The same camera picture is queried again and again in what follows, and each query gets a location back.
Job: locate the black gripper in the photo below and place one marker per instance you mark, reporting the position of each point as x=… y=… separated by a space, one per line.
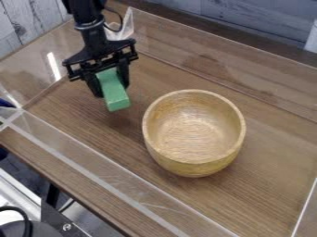
x=115 y=55

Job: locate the green rectangular block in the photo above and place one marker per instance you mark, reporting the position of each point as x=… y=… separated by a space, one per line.
x=113 y=90

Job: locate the brown wooden bowl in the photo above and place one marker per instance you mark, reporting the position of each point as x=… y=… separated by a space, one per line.
x=193 y=130

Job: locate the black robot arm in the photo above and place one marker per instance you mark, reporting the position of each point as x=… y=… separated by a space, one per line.
x=90 y=21

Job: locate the black table leg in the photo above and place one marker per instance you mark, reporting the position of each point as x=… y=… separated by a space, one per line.
x=52 y=196

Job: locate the clear acrylic enclosure wall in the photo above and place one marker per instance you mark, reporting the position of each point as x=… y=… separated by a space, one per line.
x=88 y=150

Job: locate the black table clamp bracket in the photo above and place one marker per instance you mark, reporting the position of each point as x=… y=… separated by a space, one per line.
x=62 y=224

